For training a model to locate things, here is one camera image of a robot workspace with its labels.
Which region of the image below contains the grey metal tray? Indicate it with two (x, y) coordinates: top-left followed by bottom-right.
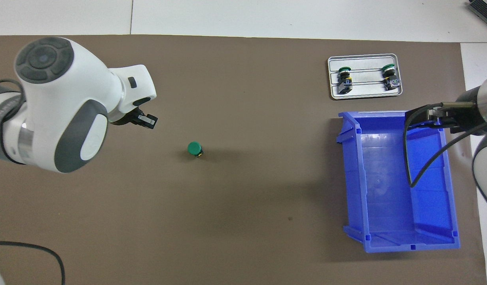
(327, 54), (403, 100)

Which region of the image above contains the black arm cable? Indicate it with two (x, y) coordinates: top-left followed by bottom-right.
(0, 240), (66, 285)
(402, 102), (487, 188)

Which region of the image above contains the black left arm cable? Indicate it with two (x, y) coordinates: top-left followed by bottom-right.
(0, 240), (66, 285)

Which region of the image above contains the blue plastic storage bin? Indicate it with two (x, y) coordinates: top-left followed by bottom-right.
(336, 111), (460, 254)

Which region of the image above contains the dark grey ribbed device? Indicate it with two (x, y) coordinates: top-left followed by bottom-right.
(467, 0), (487, 30)

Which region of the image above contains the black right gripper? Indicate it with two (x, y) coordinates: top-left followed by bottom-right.
(406, 89), (485, 134)

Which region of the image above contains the brown table mat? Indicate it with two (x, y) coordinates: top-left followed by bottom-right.
(0, 35), (487, 285)

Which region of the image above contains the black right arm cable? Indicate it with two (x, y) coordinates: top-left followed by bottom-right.
(402, 102), (487, 188)

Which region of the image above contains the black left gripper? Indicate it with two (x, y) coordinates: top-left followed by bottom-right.
(108, 112), (159, 131)

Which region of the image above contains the green push button switch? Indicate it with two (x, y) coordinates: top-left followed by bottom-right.
(337, 66), (354, 95)
(187, 141), (205, 159)
(382, 63), (402, 92)

